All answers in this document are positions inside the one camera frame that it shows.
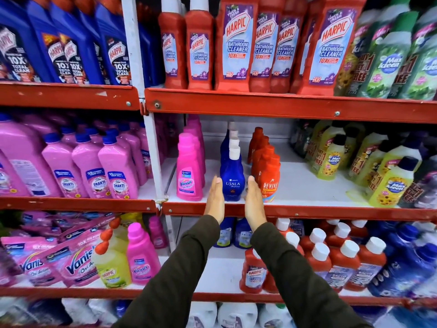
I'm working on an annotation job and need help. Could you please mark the person's left forearm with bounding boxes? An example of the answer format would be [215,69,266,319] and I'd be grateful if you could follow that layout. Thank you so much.
[113,214,221,328]

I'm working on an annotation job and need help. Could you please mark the group of dark blue bottles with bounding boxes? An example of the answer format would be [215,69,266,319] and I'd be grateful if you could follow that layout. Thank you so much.
[367,220,437,298]

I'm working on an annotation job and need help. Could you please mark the row of red bathroom cleaner bottles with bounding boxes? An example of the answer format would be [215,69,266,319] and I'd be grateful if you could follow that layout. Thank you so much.
[158,0,369,97]

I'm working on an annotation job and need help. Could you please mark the pile of blue packets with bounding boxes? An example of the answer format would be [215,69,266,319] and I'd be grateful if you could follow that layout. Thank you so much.
[353,305,437,328]

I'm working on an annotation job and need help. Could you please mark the red metal shelf beam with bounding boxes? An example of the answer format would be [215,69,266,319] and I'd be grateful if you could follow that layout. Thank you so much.
[0,286,437,308]
[162,201,437,223]
[0,81,141,112]
[0,197,157,213]
[145,87,437,124]

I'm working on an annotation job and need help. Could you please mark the group of red white-capped bottles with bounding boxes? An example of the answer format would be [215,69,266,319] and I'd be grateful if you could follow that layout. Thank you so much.
[239,218,388,294]

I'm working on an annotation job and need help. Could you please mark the group of dark green bottles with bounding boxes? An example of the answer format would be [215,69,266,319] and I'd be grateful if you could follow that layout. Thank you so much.
[290,120,315,158]

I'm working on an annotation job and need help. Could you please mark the person's right forearm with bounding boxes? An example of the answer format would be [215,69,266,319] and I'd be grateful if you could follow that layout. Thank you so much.
[250,222,373,328]

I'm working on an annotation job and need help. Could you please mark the large white bottle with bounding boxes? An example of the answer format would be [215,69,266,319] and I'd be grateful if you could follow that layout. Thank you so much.
[186,301,218,328]
[258,303,295,328]
[217,302,259,328]

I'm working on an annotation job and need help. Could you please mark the pile of white and blue pouches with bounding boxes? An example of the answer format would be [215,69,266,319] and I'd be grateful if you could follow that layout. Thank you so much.
[0,297,131,327]

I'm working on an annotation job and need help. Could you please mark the white metal shelf upright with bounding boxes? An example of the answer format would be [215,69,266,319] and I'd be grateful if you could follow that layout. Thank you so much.
[121,0,179,252]

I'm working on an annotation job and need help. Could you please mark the small blue detergent bottle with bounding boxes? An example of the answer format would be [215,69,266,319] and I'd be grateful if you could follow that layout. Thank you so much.
[214,217,236,249]
[234,218,253,250]

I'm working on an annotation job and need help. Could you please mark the person's left hand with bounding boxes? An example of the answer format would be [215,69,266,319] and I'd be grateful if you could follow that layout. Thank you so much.
[204,176,225,224]

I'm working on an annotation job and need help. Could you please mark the person's right hand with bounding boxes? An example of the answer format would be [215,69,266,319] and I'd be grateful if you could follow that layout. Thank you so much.
[244,176,268,232]

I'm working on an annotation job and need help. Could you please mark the yellow-green orange-capped cleaner bottle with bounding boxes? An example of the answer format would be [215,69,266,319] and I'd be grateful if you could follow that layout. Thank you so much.
[109,213,145,236]
[99,228,129,251]
[91,240,132,289]

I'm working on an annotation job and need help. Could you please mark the pile of pink refill pouches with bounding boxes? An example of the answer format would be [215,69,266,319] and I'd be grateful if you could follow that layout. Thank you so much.
[0,211,118,288]

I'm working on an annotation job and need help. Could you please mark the group of pink blue-capped bottles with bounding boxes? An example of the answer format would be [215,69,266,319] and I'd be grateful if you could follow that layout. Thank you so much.
[0,112,168,199]

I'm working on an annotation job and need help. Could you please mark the orange fabric stiffener bottle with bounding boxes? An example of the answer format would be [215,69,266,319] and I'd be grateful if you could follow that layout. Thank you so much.
[254,146,276,181]
[258,156,281,203]
[248,127,264,164]
[251,136,270,177]

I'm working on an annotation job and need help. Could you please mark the group of dark purple bottles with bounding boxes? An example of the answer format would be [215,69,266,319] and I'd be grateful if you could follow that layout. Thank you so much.
[398,132,437,210]

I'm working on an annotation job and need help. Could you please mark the group of yellow-green black-capped bottles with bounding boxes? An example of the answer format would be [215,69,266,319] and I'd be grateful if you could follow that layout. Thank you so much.
[305,120,424,208]

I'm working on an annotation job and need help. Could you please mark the row of green floor cleaner bottles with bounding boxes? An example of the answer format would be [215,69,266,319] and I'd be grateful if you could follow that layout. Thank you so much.
[335,0,437,101]

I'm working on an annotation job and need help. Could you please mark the pink stain remover bottle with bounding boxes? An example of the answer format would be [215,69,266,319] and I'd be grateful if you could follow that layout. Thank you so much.
[184,114,205,144]
[126,222,161,286]
[148,215,169,250]
[191,132,206,188]
[176,133,204,202]

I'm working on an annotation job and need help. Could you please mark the row of blue toilet cleaner bottles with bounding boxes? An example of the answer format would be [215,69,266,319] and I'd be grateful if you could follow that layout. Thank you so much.
[0,0,166,87]

